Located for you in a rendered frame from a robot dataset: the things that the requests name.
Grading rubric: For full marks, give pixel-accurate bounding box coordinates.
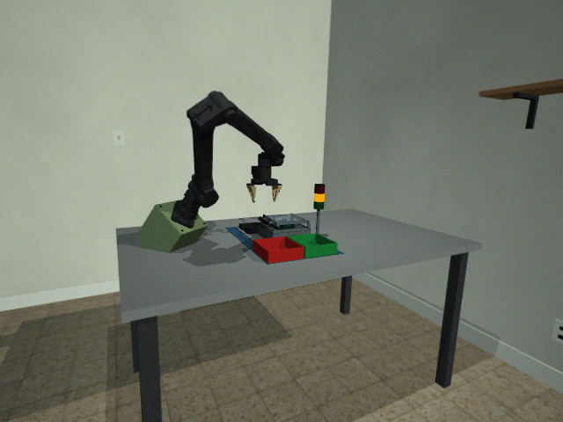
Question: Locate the green bin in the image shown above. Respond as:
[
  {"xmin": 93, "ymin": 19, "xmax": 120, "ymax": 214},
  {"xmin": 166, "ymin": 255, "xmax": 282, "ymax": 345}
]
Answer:
[{"xmin": 287, "ymin": 233, "xmax": 338, "ymax": 258}]

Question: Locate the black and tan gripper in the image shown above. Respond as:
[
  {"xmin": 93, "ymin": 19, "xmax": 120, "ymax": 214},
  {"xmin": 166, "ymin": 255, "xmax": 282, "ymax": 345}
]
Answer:
[{"xmin": 246, "ymin": 166, "xmax": 282, "ymax": 203}]

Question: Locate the red open box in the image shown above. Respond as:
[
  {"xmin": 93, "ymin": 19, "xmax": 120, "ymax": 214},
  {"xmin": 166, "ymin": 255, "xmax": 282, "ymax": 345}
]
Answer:
[{"xmin": 252, "ymin": 236, "xmax": 304, "ymax": 264}]

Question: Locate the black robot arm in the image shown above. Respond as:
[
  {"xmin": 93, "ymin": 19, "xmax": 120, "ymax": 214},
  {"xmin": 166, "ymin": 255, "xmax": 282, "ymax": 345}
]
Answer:
[{"xmin": 171, "ymin": 91, "xmax": 285, "ymax": 229}]

